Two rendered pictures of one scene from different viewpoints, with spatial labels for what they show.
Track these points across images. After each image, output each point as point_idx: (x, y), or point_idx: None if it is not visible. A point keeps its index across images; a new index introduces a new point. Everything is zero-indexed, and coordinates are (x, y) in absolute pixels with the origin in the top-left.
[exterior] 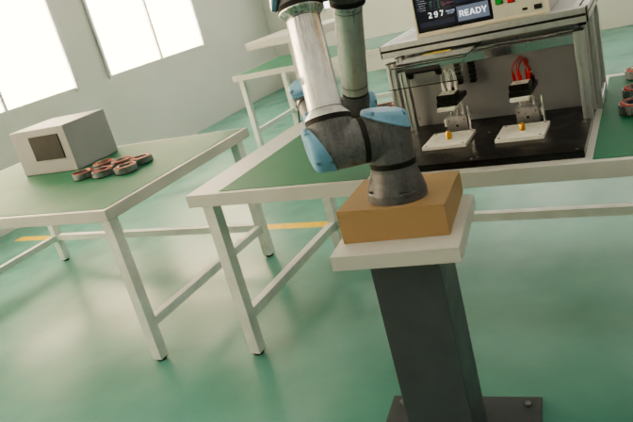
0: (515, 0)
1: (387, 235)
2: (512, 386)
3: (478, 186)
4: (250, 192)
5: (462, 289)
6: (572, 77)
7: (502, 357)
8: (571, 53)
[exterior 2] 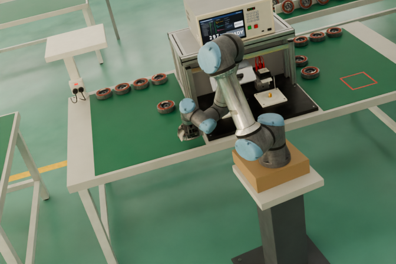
0: (258, 26)
1: (280, 181)
2: None
3: None
4: (124, 171)
5: (210, 182)
6: (275, 60)
7: None
8: None
